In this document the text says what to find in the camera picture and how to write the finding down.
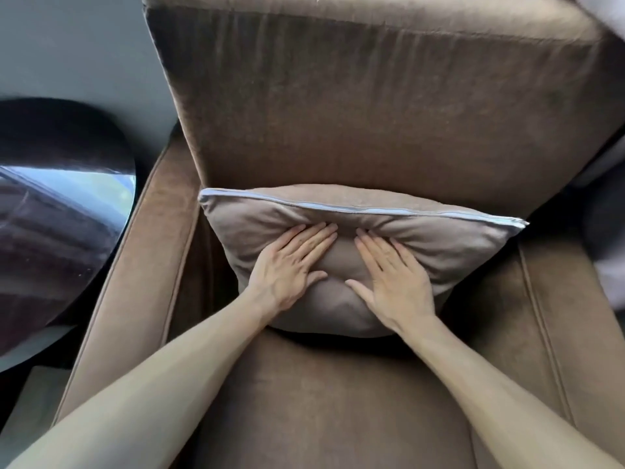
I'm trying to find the person's left hand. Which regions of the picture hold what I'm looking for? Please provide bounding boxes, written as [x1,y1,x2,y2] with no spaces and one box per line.
[247,221,339,315]

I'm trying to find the person's right hand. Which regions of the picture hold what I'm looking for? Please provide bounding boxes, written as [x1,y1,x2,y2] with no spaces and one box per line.
[345,228,438,334]

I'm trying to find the beige cushion with white piping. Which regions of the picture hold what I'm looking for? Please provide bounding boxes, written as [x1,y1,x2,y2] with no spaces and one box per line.
[198,184,530,338]

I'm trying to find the person's right forearm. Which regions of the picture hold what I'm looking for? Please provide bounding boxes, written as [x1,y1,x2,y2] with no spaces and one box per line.
[391,315,623,469]

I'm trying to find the person's left forearm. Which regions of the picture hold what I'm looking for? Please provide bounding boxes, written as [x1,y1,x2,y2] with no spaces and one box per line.
[0,290,275,469]

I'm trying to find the brown fabric armchair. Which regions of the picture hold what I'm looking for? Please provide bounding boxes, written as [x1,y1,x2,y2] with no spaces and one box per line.
[51,0,625,469]

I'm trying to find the grey curtain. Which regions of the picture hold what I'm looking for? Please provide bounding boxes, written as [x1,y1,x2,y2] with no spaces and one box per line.
[557,0,625,313]

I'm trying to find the round black glossy side table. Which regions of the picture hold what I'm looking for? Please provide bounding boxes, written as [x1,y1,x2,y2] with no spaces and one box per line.
[0,96,138,373]

